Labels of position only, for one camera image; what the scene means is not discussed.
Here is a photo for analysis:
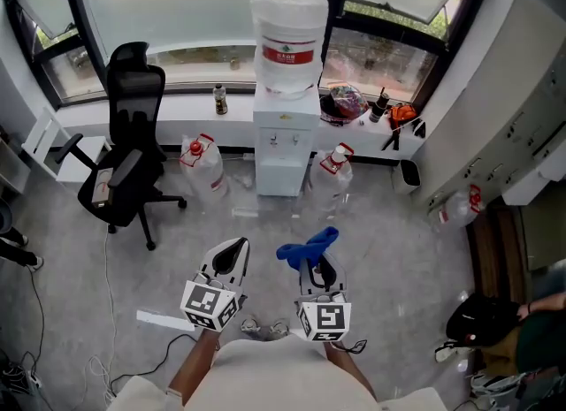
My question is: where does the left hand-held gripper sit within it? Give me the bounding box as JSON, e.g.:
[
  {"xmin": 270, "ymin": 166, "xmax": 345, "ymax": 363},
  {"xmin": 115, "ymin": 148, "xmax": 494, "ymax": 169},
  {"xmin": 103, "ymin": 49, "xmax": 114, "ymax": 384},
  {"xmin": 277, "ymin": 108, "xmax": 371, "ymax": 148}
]
[{"xmin": 180, "ymin": 237, "xmax": 251, "ymax": 331}]

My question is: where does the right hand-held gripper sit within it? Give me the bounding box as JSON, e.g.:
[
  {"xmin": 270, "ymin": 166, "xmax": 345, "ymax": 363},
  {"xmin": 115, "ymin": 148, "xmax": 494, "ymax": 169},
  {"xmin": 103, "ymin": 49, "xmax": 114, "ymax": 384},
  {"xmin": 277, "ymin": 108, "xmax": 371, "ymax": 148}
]
[{"xmin": 294, "ymin": 253, "xmax": 353, "ymax": 343}]

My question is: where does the blue cloth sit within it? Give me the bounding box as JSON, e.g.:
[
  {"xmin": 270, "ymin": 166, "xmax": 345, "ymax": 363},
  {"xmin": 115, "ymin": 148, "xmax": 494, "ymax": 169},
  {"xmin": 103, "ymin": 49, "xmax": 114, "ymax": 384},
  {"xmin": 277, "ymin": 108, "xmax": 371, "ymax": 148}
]
[{"xmin": 276, "ymin": 225, "xmax": 340, "ymax": 271}]

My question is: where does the white water dispenser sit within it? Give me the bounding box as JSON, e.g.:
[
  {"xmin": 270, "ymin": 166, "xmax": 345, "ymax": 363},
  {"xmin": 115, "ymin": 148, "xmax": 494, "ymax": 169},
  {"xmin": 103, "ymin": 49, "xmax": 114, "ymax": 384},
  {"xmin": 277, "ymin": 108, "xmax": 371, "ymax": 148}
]
[{"xmin": 252, "ymin": 86, "xmax": 321, "ymax": 198}]

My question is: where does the person's left forearm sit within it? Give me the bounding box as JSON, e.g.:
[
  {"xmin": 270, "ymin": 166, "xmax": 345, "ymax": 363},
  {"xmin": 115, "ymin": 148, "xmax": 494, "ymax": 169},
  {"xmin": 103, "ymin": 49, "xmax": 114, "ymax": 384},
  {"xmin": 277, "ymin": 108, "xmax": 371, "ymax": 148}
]
[{"xmin": 167, "ymin": 328, "xmax": 222, "ymax": 406}]

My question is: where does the person's right forearm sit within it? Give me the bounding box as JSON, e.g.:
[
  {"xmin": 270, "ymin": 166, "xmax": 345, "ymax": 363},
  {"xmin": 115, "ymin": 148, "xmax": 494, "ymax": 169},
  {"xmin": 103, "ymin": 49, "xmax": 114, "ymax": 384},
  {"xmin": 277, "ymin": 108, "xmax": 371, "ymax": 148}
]
[{"xmin": 322, "ymin": 340, "xmax": 377, "ymax": 401}]

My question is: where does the large red-label water jug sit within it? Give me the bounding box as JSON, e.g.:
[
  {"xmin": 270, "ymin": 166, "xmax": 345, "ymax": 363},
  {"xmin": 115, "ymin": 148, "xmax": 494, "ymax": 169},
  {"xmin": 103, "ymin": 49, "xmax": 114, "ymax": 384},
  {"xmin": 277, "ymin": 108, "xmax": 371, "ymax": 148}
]
[{"xmin": 249, "ymin": 0, "xmax": 330, "ymax": 100}]

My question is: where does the white flat board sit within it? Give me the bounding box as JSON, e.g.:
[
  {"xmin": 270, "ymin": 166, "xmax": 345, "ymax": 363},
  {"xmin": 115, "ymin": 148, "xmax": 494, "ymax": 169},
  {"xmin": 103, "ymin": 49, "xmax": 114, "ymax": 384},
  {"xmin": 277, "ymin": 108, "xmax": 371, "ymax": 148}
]
[{"xmin": 135, "ymin": 309, "xmax": 195, "ymax": 331}]

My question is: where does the empty jug with red cap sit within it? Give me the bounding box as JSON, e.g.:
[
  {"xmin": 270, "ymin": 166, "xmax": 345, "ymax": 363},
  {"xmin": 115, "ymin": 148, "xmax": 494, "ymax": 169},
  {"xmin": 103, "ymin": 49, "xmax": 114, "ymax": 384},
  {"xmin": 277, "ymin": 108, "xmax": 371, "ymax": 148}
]
[{"xmin": 179, "ymin": 133, "xmax": 229, "ymax": 205}]

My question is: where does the person's beige shirt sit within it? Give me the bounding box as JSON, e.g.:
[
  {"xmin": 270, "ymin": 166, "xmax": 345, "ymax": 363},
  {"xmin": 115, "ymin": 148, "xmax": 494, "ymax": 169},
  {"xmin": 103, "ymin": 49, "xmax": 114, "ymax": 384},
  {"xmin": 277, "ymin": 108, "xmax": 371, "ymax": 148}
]
[{"xmin": 105, "ymin": 333, "xmax": 447, "ymax": 411}]

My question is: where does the white waste bin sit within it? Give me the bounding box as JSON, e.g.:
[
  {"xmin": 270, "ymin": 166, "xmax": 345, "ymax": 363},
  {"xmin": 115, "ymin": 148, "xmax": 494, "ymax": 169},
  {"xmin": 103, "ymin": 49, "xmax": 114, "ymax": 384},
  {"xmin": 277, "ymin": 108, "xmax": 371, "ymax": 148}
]
[{"xmin": 391, "ymin": 159, "xmax": 421, "ymax": 195}]

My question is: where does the small cardboard box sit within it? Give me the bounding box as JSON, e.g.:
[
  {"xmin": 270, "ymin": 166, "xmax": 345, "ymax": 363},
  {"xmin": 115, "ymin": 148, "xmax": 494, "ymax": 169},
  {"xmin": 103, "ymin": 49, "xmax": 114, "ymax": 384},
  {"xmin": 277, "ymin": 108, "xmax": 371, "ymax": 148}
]
[{"xmin": 90, "ymin": 168, "xmax": 114, "ymax": 209}]

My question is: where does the empty jug lying bagged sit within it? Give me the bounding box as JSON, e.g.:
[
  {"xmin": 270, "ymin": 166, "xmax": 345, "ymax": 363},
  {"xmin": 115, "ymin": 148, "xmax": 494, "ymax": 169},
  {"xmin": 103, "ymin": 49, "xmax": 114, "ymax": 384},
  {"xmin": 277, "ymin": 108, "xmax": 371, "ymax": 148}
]
[{"xmin": 435, "ymin": 184, "xmax": 486, "ymax": 230}]

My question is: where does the black tripod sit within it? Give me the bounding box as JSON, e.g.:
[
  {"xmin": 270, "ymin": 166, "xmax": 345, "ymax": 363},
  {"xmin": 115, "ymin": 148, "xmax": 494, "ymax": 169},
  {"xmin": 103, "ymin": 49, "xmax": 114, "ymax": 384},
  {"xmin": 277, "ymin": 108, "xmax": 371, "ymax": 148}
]
[{"xmin": 381, "ymin": 128, "xmax": 402, "ymax": 152}]

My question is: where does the black backpack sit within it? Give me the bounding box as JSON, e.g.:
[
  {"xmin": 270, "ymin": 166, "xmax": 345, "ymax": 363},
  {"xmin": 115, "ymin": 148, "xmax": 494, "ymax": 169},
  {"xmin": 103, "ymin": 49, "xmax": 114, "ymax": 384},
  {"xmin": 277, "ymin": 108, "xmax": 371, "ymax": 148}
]
[{"xmin": 446, "ymin": 293, "xmax": 521, "ymax": 348}]

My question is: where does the dark drink bottle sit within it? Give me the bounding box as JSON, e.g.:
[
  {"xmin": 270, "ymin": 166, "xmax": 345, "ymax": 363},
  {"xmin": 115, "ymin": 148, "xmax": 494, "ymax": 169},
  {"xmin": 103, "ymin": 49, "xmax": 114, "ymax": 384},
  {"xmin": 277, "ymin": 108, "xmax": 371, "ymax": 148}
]
[{"xmin": 212, "ymin": 83, "xmax": 229, "ymax": 116}]

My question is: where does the colourful helmet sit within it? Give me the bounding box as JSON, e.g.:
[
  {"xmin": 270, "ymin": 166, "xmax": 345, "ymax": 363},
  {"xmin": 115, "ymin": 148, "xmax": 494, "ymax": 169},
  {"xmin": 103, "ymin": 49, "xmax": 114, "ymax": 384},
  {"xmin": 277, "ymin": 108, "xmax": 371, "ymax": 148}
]
[{"xmin": 318, "ymin": 81, "xmax": 370, "ymax": 128}]

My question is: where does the black tumbler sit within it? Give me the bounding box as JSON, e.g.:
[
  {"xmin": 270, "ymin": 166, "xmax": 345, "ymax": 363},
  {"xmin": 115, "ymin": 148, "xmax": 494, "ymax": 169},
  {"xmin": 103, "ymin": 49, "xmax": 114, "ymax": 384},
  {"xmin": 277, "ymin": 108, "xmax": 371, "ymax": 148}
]
[{"xmin": 369, "ymin": 87, "xmax": 391, "ymax": 124}]

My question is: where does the orange bag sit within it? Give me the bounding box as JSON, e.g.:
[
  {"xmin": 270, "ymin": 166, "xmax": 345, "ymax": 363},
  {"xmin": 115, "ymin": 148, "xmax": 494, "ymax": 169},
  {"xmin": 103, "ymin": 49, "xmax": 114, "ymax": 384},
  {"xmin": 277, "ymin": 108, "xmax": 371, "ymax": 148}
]
[{"xmin": 387, "ymin": 103, "xmax": 418, "ymax": 130}]

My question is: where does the black office chair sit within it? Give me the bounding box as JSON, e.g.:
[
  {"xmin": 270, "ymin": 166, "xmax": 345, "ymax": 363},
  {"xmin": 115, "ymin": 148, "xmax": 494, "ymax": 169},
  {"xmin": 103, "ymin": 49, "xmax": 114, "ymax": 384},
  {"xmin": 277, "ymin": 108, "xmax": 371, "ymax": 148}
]
[{"xmin": 55, "ymin": 41, "xmax": 188, "ymax": 252}]

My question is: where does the white chair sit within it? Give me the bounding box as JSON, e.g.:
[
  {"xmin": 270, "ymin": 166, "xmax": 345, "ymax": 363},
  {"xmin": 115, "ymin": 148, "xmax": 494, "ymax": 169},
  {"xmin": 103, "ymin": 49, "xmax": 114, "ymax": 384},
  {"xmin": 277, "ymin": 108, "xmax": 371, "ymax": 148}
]
[{"xmin": 20, "ymin": 106, "xmax": 112, "ymax": 184}]

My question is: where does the white cabinet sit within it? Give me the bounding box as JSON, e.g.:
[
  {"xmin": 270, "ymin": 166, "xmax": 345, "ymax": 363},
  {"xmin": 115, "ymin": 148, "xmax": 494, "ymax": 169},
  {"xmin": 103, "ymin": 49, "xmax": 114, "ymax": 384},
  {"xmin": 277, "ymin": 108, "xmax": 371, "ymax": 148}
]
[{"xmin": 501, "ymin": 134, "xmax": 566, "ymax": 206}]

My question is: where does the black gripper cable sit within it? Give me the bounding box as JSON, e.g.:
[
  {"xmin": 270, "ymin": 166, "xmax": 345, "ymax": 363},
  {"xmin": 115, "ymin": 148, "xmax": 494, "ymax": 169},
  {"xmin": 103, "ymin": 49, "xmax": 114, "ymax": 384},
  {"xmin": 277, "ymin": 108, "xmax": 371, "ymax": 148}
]
[{"xmin": 331, "ymin": 339, "xmax": 368, "ymax": 355}]

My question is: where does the empty jug with red handle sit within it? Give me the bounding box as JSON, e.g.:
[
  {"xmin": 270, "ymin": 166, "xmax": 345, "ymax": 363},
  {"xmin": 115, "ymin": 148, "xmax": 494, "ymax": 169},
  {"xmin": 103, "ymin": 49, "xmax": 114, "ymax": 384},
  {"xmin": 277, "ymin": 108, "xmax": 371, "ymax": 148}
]
[{"xmin": 308, "ymin": 142, "xmax": 355, "ymax": 214}]

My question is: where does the white floor cable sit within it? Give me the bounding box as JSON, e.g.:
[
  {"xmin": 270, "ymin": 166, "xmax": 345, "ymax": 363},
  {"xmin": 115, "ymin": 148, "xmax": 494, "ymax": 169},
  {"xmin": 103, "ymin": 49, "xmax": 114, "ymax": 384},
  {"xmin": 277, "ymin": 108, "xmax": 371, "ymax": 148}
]
[{"xmin": 86, "ymin": 223, "xmax": 119, "ymax": 401}]

